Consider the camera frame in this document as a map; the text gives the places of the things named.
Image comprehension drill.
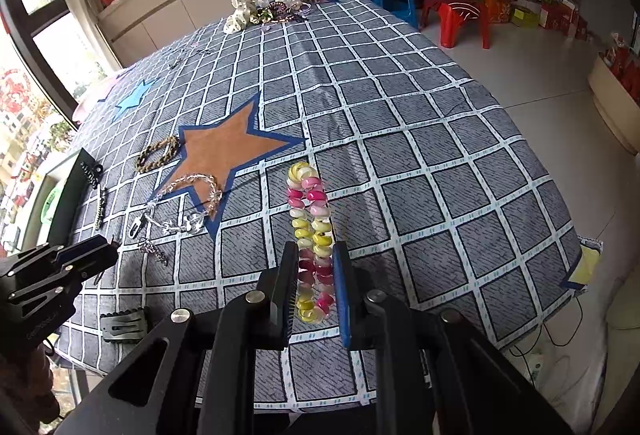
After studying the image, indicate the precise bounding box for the pink yellow spiral hair tie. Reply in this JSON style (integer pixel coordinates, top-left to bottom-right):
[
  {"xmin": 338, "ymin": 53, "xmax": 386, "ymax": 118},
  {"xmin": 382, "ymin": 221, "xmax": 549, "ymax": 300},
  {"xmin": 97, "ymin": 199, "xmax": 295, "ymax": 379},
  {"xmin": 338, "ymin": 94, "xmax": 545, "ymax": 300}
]
[{"xmin": 286, "ymin": 161, "xmax": 335, "ymax": 325}]

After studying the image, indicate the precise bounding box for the grey checkered star blanket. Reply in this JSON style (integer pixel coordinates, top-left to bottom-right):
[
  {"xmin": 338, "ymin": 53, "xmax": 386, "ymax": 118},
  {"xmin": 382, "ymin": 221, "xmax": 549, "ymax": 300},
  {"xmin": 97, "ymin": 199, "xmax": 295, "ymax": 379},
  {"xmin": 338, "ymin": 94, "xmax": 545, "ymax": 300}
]
[{"xmin": 52, "ymin": 0, "xmax": 587, "ymax": 412}]

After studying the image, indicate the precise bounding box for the dark green jewelry tray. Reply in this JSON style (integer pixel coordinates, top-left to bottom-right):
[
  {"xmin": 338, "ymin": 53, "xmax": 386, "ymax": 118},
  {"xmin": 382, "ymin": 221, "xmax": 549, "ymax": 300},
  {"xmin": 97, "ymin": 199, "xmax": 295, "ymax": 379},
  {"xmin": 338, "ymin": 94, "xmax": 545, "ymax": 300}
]
[{"xmin": 22, "ymin": 147, "xmax": 97, "ymax": 252}]

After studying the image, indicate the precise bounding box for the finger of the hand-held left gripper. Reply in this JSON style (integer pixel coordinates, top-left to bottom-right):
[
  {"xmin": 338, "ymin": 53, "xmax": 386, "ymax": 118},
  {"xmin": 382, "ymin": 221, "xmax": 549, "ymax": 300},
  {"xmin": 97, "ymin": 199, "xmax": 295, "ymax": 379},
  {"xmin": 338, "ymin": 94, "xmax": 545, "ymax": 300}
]
[
  {"xmin": 6, "ymin": 266, "xmax": 97, "ymax": 317},
  {"xmin": 0, "ymin": 235, "xmax": 121, "ymax": 279}
]

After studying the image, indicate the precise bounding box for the silver alligator hair clip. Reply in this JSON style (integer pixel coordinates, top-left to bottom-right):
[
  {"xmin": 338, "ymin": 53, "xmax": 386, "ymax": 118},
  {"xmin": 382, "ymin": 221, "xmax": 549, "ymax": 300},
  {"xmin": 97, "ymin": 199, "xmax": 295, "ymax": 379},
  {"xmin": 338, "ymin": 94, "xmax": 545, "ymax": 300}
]
[{"xmin": 94, "ymin": 185, "xmax": 109, "ymax": 231}]

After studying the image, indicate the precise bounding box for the black claw hair clip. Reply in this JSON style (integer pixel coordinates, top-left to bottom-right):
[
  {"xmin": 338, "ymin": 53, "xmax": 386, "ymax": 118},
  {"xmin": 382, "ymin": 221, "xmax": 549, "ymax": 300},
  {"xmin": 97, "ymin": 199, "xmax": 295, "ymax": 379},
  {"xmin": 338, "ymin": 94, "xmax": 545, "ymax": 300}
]
[{"xmin": 79, "ymin": 161, "xmax": 105, "ymax": 188}]

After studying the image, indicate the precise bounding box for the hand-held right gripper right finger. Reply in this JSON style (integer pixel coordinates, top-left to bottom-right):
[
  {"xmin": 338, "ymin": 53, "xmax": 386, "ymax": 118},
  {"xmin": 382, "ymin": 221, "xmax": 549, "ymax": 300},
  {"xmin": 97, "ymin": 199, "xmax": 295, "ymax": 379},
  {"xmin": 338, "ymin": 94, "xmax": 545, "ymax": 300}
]
[{"xmin": 332, "ymin": 240, "xmax": 576, "ymax": 435}]

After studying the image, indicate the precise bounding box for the brown braided bracelet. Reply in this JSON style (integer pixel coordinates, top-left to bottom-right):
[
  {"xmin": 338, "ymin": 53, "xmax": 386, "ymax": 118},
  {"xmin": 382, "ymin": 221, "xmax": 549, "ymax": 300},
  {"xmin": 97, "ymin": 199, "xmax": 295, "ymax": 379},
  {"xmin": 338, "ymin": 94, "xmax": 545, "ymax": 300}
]
[{"xmin": 135, "ymin": 136, "xmax": 182, "ymax": 173}]

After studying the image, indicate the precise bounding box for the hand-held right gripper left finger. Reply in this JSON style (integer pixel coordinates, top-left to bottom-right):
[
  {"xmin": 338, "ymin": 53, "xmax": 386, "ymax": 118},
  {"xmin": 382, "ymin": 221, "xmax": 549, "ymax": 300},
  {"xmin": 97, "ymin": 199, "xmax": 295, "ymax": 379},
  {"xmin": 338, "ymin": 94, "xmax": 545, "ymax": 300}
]
[{"xmin": 52, "ymin": 241, "xmax": 301, "ymax": 435}]

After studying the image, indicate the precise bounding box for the pile of assorted jewelry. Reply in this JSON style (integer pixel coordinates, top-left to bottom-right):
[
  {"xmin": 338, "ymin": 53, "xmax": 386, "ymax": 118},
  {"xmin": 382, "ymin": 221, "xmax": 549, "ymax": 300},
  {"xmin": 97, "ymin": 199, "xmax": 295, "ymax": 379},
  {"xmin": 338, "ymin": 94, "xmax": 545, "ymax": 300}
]
[{"xmin": 250, "ymin": 0, "xmax": 333, "ymax": 26}]

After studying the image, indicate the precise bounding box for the clear crystal bead chain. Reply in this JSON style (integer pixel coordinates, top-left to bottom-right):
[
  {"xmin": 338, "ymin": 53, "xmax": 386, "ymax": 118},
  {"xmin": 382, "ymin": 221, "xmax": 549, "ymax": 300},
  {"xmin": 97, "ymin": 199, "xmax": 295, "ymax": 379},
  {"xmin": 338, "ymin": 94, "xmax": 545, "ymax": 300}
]
[{"xmin": 130, "ymin": 172, "xmax": 224, "ymax": 238}]

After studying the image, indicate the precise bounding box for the person's left forearm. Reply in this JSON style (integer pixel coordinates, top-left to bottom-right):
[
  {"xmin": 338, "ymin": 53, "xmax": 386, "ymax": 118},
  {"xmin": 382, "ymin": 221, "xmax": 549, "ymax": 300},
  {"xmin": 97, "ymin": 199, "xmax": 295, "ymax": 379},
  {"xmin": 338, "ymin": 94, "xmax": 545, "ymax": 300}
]
[{"xmin": 0, "ymin": 350, "xmax": 62, "ymax": 422}]

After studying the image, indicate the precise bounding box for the black scalloped snap hair clip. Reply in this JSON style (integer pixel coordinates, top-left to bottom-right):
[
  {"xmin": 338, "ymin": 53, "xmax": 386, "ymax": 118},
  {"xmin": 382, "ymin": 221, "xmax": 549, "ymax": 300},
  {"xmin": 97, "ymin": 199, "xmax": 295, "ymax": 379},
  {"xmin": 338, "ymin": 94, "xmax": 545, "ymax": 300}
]
[{"xmin": 99, "ymin": 307, "xmax": 150, "ymax": 342}]

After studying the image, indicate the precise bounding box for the row of gift boxes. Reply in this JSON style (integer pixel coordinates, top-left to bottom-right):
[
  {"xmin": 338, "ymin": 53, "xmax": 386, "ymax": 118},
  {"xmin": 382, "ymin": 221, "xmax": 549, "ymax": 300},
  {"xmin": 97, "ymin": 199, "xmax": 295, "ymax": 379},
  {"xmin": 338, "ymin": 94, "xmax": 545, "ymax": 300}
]
[{"xmin": 470, "ymin": 0, "xmax": 592, "ymax": 40}]

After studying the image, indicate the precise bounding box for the small red plastic chair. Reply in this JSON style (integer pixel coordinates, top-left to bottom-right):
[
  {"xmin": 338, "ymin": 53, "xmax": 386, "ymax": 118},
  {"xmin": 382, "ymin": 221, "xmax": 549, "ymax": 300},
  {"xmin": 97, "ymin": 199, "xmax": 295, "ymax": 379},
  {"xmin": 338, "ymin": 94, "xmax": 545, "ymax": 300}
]
[{"xmin": 439, "ymin": 1, "xmax": 494, "ymax": 50}]

